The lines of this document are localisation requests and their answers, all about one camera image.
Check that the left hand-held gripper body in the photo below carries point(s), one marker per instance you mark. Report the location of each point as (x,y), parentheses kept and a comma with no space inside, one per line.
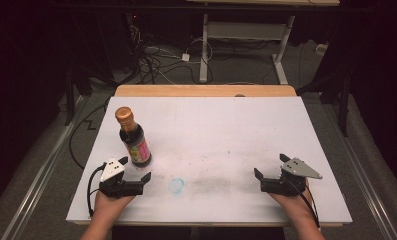
(119,186)

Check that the person's left hand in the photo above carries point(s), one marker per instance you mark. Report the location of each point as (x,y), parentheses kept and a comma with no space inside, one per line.
(111,206)

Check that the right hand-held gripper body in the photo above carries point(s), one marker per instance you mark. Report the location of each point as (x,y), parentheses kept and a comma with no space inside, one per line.
(287,181)

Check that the dark soy sauce bottle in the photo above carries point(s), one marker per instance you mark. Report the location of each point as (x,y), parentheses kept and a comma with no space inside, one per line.
(134,140)

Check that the wooden table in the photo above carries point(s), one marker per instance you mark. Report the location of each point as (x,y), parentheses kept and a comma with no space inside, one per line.
(202,90)

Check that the white metal desk frame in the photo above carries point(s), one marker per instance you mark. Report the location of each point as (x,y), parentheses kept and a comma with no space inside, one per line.
(246,30)

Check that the black metal stand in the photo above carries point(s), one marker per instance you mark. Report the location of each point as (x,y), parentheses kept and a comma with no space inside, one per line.
(341,100)
(71,96)

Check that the metal floor rail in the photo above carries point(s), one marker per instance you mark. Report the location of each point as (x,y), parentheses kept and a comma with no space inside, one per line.
(362,176)
(39,180)

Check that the white power strip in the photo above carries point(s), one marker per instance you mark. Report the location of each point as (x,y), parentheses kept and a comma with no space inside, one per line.
(321,49)

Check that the person's right hand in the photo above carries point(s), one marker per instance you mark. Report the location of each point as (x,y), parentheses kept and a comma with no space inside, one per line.
(292,205)

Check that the small clear cup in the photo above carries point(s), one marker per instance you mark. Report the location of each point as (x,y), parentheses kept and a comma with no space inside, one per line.
(176,185)

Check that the white power adapter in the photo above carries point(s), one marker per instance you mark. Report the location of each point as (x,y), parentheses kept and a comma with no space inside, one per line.
(185,57)

